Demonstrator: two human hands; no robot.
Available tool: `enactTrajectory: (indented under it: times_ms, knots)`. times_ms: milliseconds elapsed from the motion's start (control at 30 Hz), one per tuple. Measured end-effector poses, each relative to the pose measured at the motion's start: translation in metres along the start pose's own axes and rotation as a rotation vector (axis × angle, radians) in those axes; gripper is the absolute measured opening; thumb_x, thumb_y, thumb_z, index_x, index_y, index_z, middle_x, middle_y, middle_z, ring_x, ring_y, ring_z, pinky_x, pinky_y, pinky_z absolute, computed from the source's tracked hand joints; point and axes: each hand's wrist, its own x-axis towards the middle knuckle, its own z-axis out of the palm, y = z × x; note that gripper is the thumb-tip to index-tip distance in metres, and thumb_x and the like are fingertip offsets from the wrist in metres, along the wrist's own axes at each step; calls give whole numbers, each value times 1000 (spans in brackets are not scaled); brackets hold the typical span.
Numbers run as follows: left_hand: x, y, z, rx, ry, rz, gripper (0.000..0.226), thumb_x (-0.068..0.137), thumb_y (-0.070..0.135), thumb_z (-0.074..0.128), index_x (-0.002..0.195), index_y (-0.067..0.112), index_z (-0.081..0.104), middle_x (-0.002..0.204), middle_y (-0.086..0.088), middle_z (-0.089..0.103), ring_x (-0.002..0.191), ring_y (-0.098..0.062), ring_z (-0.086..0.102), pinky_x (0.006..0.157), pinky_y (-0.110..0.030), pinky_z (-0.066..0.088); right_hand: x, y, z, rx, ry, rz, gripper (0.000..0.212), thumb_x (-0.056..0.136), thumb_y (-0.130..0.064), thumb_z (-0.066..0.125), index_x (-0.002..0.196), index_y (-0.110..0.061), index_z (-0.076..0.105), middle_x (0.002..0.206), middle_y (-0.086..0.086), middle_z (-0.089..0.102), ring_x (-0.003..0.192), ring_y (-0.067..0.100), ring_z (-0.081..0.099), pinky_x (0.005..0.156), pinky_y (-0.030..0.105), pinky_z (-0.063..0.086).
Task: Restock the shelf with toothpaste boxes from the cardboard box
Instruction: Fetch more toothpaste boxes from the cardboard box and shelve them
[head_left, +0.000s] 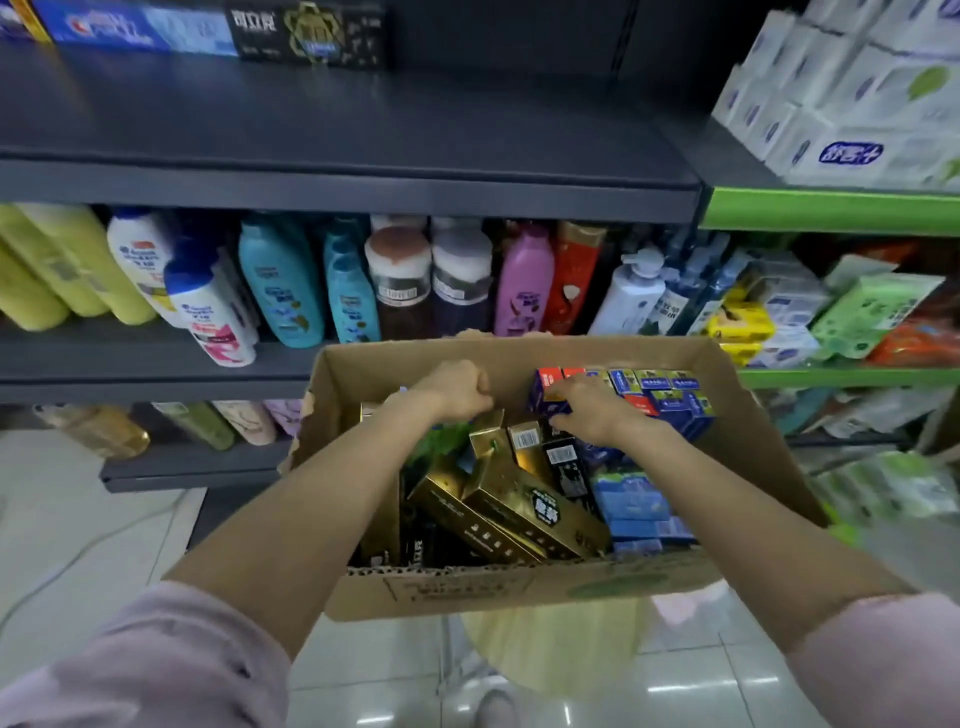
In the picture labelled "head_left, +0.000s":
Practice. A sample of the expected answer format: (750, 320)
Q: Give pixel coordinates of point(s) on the person's right hand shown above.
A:
(604, 416)

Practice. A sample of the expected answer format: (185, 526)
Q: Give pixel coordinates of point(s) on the person's left hand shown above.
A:
(450, 394)

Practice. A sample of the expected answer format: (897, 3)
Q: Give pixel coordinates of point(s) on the pile of toothpaste boxes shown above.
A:
(525, 517)

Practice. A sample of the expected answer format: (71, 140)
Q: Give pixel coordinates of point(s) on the brown cardboard box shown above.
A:
(750, 450)

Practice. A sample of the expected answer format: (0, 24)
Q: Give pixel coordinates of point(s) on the dark grey shelf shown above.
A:
(375, 127)

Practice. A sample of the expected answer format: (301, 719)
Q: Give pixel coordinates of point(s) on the black patterned toothpaste box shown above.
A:
(315, 34)

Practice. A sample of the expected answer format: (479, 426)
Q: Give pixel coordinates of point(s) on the light blue toothpaste box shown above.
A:
(112, 26)

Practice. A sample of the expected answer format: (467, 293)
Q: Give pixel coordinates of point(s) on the person's right forearm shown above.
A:
(750, 532)

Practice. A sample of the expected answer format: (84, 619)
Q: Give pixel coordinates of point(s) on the person's left forearm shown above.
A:
(322, 510)

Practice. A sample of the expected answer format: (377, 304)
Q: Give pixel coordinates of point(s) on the person's right shoe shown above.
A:
(495, 712)

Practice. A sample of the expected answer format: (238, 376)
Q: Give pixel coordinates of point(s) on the person's pink right sleeve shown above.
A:
(877, 667)

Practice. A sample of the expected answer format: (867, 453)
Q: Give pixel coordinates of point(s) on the white-lidded dark jar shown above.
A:
(461, 277)

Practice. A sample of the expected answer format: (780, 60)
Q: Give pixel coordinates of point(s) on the white pump bottle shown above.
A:
(626, 300)

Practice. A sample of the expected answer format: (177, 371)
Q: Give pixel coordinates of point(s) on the brown-lidded dark jar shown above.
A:
(397, 277)

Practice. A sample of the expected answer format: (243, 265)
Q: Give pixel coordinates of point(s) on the pink shampoo bottle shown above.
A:
(523, 285)

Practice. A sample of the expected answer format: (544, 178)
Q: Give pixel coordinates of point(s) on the small teal shampoo bottle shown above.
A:
(343, 236)
(352, 300)

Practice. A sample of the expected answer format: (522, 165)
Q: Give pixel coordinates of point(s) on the red orange bottle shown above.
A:
(574, 277)

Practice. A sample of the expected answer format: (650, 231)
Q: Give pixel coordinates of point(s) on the cluster of dark blue bottles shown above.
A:
(697, 292)

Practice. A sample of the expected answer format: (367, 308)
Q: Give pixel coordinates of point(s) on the white and blue packet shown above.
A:
(791, 304)
(784, 349)

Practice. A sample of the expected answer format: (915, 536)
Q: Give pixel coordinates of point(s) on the large teal shampoo bottle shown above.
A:
(281, 285)

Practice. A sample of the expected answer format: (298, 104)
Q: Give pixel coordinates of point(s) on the pale pink bottle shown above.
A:
(244, 421)

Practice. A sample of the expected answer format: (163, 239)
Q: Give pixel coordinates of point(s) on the round light wooden stool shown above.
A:
(555, 645)

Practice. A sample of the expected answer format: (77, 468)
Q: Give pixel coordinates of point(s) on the white bottle pink label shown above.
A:
(238, 289)

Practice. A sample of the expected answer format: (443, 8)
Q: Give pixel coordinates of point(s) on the white bottle blue cap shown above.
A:
(210, 322)

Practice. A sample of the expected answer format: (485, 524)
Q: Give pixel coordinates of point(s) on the olive green bottle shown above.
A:
(195, 426)

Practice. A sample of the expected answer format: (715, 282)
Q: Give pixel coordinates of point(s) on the white plastic packet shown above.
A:
(877, 412)

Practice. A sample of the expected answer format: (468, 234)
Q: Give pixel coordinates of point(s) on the bright green packet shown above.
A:
(874, 315)

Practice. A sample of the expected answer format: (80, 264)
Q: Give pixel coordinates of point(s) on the green and white wipes pack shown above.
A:
(885, 487)

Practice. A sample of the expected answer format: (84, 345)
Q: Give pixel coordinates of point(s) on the pale green packet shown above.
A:
(859, 270)

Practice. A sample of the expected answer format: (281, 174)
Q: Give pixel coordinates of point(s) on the orange packet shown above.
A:
(922, 337)

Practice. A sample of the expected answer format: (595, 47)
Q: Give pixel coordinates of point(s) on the white bottle yellow label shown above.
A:
(142, 255)

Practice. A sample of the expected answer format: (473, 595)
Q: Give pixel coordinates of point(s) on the gold bottle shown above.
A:
(97, 431)

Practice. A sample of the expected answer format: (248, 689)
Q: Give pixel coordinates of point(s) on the yellow plastic bottle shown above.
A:
(30, 300)
(52, 262)
(112, 277)

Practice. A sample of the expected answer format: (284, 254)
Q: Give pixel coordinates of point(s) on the stack of white tissue packs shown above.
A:
(847, 112)

